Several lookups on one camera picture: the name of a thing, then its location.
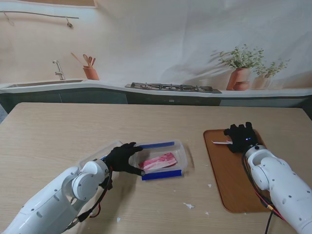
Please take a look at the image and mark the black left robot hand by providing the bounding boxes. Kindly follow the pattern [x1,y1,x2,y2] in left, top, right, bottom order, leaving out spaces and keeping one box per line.
[104,142,146,176]

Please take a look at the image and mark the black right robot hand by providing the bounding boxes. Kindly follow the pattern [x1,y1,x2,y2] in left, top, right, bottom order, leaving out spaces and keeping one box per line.
[223,121,260,154]

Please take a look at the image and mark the clear lid with blue label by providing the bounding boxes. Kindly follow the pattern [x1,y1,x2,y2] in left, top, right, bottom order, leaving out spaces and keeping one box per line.
[78,140,124,171]

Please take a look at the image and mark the pink bacon slices stack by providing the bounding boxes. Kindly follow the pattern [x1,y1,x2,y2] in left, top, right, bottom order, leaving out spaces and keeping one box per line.
[138,152,178,171]

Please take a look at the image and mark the clear container with blue clips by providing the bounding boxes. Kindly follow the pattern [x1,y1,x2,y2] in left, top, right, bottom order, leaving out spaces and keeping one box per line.
[128,139,188,182]

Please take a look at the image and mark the brown wooden tray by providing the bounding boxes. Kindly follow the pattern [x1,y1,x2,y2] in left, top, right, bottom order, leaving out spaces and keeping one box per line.
[203,128,278,214]

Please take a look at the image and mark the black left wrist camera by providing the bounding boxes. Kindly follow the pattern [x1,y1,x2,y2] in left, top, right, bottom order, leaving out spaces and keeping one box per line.
[101,179,114,191]

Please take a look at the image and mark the left arm black red cable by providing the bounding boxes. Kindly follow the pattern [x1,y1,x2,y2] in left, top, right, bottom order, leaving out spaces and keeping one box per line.
[65,168,113,231]

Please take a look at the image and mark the arm black red cable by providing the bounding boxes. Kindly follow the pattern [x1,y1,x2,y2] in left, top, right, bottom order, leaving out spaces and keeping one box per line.
[241,152,288,234]
[65,168,113,231]

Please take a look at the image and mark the right arm black red cable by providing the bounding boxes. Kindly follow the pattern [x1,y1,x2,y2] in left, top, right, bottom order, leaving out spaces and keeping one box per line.
[241,152,288,234]

